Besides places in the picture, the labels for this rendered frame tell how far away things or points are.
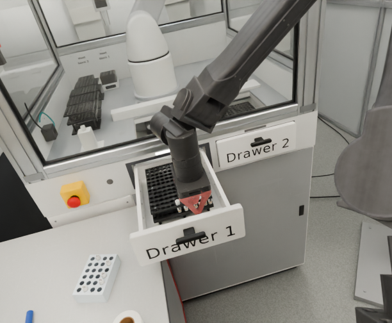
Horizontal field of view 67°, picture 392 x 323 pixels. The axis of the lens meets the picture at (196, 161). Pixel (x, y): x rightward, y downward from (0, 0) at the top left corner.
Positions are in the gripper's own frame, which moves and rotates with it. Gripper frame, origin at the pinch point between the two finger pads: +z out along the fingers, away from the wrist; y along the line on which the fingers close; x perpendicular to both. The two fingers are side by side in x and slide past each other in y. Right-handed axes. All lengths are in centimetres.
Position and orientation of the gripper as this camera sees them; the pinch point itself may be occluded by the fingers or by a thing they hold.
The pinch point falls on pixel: (196, 206)
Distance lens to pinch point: 66.7
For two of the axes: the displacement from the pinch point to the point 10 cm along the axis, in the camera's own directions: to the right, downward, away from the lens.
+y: -2.2, -5.4, 8.1
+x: -9.6, 2.5, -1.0
